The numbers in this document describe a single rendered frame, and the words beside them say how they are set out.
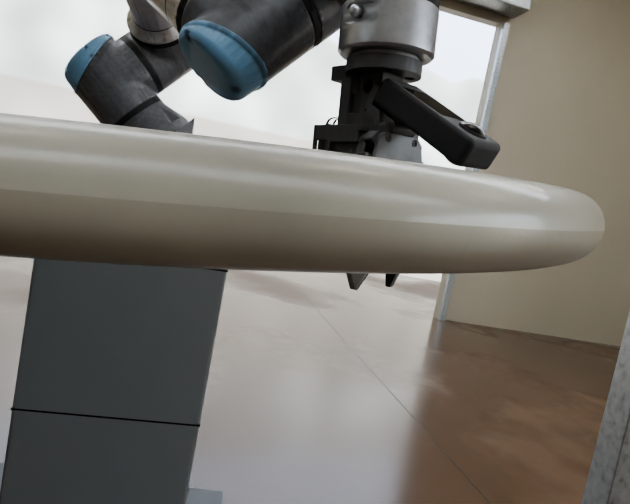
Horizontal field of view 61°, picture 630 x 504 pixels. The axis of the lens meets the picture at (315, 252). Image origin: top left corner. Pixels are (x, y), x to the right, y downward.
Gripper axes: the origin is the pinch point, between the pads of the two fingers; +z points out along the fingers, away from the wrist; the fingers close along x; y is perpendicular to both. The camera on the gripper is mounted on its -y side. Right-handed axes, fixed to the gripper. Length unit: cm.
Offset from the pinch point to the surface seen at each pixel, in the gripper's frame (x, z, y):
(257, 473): -78, 94, 105
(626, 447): -87, 41, -3
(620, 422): -88, 36, -1
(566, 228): 22.9, -7.1, -24.9
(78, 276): -4, 15, 83
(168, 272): -20, 13, 73
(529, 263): 24.1, -6.0, -24.4
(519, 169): -518, -49, 230
